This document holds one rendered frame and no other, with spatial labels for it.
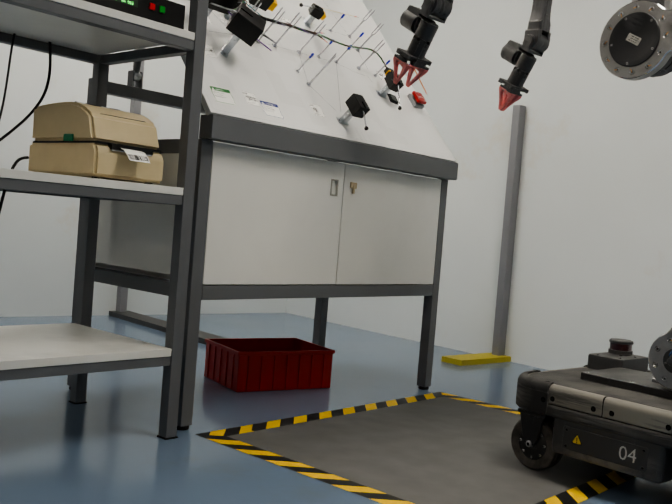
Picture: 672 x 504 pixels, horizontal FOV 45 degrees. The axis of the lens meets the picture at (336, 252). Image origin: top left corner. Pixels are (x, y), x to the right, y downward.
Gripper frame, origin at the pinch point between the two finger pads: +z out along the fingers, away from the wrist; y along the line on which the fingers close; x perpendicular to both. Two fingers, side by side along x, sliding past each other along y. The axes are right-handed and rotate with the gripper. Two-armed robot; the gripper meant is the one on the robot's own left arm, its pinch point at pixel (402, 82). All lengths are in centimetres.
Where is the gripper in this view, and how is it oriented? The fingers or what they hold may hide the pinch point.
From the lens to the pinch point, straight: 254.1
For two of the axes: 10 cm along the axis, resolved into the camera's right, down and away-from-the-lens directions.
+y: -7.5, -0.4, -6.6
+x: 5.3, 5.6, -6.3
